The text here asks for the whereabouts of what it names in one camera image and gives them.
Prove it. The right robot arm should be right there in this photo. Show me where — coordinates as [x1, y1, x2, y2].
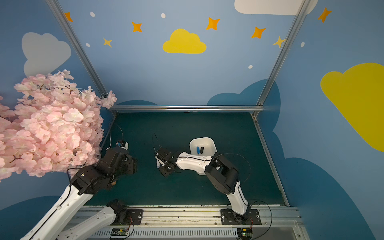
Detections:
[155, 148, 249, 216]

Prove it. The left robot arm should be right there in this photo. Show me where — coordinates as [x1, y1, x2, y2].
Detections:
[22, 147, 138, 240]

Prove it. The white plastic storage box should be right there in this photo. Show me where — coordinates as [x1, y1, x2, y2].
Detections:
[189, 137, 217, 176]

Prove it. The left green circuit board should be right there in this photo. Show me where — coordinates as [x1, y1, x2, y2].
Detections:
[110, 228, 131, 238]

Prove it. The green circuit board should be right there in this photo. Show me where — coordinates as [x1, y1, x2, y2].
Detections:
[237, 228, 253, 240]
[110, 228, 131, 238]

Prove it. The pink artificial blossom tree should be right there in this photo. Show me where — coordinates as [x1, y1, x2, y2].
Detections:
[1, 70, 117, 179]

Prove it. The right green circuit board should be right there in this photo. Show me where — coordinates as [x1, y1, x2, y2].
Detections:
[237, 228, 253, 240]

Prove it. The black right camera cable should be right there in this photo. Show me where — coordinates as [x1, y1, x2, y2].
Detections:
[151, 132, 163, 157]

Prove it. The black camera cable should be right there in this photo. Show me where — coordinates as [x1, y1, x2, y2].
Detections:
[107, 121, 125, 149]
[151, 132, 163, 157]

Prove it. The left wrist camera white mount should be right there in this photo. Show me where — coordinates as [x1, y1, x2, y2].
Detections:
[116, 140, 129, 150]

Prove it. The black left camera cable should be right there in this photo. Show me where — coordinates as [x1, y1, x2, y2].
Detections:
[107, 121, 125, 149]

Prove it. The aluminium rear frame rail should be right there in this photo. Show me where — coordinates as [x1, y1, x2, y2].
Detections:
[110, 105, 264, 112]

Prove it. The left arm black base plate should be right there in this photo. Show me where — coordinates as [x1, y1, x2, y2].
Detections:
[112, 209, 144, 226]

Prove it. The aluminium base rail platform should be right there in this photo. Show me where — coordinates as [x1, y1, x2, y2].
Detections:
[59, 205, 311, 240]

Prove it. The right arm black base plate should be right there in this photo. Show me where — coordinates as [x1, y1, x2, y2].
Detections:
[220, 209, 262, 225]

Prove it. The aluminium left frame post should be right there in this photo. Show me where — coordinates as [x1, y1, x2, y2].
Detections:
[45, 0, 108, 93]

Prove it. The aluminium frame post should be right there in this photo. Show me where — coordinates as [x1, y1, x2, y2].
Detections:
[252, 0, 312, 120]
[45, 0, 108, 93]

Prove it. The aluminium right frame post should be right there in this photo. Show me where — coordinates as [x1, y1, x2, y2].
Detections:
[252, 0, 312, 120]

